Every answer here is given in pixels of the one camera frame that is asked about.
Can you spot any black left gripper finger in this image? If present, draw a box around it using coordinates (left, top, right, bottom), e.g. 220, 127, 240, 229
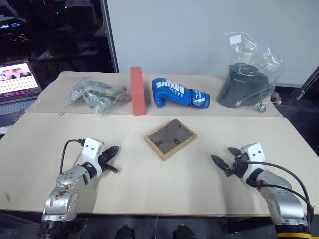
102, 145, 121, 157
102, 151, 118, 163

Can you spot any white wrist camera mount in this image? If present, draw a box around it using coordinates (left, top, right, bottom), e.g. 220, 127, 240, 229
239, 143, 268, 183
81, 137, 105, 177

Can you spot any laptop computer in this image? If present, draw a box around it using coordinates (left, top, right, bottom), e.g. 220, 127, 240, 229
0, 59, 42, 135

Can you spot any blue boxing glove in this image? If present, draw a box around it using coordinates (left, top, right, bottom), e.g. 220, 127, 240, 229
151, 77, 211, 110

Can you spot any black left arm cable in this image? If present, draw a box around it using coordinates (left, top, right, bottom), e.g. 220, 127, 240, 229
59, 139, 86, 175

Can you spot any white partition panel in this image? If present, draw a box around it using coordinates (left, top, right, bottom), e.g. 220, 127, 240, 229
106, 0, 319, 88

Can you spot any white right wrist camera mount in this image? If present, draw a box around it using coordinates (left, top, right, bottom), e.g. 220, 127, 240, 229
239, 143, 268, 183

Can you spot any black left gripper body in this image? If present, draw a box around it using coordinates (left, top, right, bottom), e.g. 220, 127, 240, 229
98, 153, 120, 174

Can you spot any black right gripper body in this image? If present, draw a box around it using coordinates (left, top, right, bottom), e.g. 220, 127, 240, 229
225, 153, 249, 179

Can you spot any lit background display screen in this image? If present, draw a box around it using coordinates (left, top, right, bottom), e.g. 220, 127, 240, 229
0, 22, 23, 32

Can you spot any small pink object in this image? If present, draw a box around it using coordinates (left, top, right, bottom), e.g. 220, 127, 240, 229
272, 90, 283, 105

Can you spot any dark rounded shape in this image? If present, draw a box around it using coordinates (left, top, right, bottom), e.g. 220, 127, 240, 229
172, 224, 199, 239

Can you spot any large clear plastic bag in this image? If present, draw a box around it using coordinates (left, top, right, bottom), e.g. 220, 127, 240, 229
216, 31, 285, 113

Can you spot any thin white wire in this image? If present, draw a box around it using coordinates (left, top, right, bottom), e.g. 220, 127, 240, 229
153, 215, 160, 239

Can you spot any red rectangular block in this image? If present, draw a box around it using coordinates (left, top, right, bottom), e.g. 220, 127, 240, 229
130, 66, 147, 116

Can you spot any plastic bag with green items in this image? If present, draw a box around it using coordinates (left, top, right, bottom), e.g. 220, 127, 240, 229
68, 75, 132, 118

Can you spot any grey metal partition post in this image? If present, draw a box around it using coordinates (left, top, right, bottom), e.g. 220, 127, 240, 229
100, 0, 120, 74

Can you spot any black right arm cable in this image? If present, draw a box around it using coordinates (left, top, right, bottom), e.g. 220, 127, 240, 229
235, 161, 314, 220

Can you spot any wooden picture frame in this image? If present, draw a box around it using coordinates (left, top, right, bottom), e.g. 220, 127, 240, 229
144, 119, 198, 162

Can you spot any grey metal stand leg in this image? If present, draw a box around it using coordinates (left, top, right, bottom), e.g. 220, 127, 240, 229
296, 65, 319, 101

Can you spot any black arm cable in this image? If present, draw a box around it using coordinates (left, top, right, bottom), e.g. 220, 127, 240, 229
59, 139, 86, 175
235, 161, 314, 220

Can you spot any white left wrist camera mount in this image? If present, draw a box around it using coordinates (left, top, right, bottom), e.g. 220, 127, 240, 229
81, 137, 105, 177

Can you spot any black cone-shaped object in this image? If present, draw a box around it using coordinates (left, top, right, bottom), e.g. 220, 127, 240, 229
216, 63, 273, 109

